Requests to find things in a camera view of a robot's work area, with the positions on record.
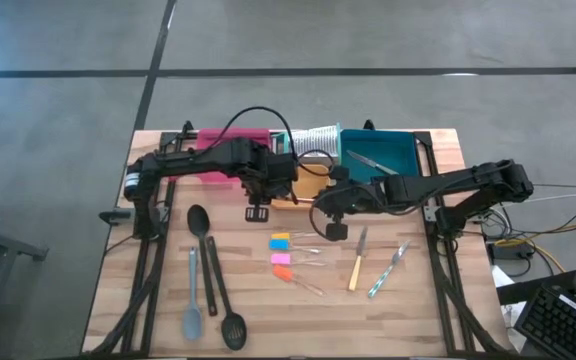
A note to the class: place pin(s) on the grey silicone spoon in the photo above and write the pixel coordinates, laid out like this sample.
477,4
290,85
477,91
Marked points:
193,322

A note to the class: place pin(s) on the black desk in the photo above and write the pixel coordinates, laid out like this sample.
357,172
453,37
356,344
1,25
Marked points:
528,292

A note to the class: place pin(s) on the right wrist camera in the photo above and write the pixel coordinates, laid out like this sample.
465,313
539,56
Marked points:
337,232

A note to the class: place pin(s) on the black solid serving spoon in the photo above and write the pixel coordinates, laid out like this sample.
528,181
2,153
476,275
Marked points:
198,220

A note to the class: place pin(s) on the pink plastic bin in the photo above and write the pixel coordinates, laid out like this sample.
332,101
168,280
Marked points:
208,137

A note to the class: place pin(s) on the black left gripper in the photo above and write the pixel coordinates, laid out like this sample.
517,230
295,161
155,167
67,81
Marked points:
258,187

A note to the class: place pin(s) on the blue plastic bin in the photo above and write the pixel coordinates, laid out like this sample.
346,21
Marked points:
398,145

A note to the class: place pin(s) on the yellow silicone spatula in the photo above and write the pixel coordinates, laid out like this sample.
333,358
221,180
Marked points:
280,235

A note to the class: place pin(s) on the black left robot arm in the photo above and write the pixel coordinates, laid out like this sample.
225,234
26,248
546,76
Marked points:
193,160

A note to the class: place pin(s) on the copper-coloured table knife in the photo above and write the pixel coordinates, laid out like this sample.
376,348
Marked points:
305,200

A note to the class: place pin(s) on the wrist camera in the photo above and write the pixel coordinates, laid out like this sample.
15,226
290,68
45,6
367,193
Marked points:
337,232
257,214

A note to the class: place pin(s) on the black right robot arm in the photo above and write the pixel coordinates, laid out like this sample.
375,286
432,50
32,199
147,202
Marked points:
468,180

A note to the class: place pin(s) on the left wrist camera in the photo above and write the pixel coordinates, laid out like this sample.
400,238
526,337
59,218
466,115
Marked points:
257,214

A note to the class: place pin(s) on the black metal cart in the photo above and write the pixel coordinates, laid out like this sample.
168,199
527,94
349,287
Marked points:
28,250

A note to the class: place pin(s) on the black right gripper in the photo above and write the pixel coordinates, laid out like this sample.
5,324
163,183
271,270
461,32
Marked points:
365,197

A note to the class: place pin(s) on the black keyboard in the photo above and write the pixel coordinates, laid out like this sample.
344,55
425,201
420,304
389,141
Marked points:
563,325

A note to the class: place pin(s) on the black side bracket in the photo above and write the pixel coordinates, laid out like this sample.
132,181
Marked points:
115,216

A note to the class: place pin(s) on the orange silicone spatula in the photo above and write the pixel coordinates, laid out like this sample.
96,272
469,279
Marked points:
283,273

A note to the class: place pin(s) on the yellow plastic bin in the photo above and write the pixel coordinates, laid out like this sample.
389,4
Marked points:
313,192

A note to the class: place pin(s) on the white paper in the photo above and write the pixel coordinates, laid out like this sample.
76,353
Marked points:
503,277

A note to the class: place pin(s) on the black power box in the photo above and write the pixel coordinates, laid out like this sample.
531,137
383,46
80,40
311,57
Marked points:
510,250

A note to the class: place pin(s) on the teal-framed metal box grater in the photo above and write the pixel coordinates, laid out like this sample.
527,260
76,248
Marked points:
313,142

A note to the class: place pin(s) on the black slotted serving spoon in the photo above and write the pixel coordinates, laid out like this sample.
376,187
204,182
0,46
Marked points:
234,330

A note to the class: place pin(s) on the pink silicone spatula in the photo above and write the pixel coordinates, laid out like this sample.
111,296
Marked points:
280,258

